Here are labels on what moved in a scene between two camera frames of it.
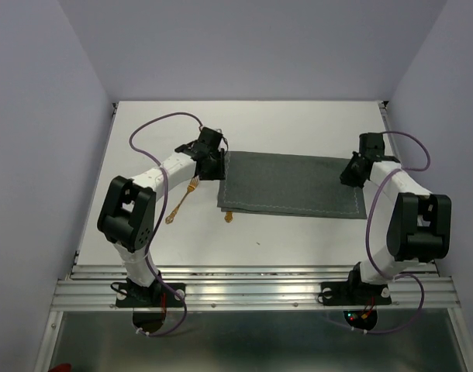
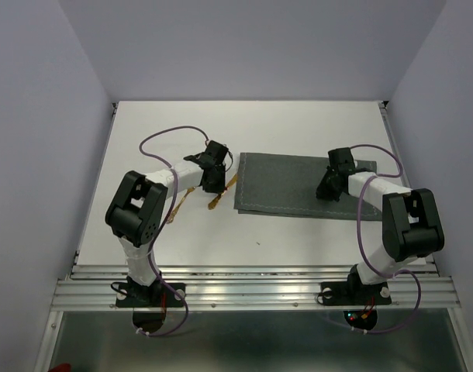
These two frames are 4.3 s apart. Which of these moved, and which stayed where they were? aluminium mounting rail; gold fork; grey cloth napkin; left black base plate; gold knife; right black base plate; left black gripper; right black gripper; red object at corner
Moved: left black gripper; gold knife; right black gripper
Stayed: gold fork; left black base plate; grey cloth napkin; right black base plate; red object at corner; aluminium mounting rail
